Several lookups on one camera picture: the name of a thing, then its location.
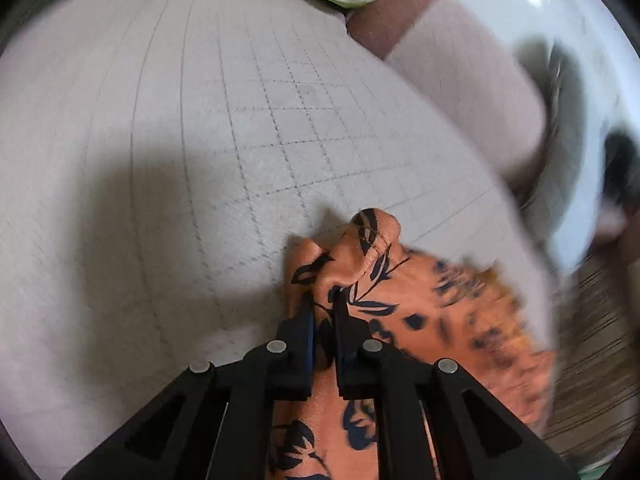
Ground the pink and brown bolster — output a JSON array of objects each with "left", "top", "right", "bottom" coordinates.
[{"left": 345, "top": 0, "right": 549, "bottom": 188}]

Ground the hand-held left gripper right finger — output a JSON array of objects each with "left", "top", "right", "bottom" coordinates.
[{"left": 332, "top": 291, "right": 577, "bottom": 480}]

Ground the orange floral shirt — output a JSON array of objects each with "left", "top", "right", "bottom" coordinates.
[{"left": 267, "top": 207, "right": 559, "bottom": 480}]

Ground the grey blue pillow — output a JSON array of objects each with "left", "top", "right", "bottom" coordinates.
[{"left": 515, "top": 35, "right": 603, "bottom": 273}]

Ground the dark fur garment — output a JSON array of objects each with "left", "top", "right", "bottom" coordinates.
[{"left": 601, "top": 129, "right": 640, "bottom": 203}]

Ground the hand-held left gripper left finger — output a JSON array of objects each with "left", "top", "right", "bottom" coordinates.
[{"left": 62, "top": 291, "right": 317, "bottom": 480}]

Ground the striped floral bed side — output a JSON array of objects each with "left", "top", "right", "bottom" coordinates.
[{"left": 542, "top": 247, "right": 640, "bottom": 473}]

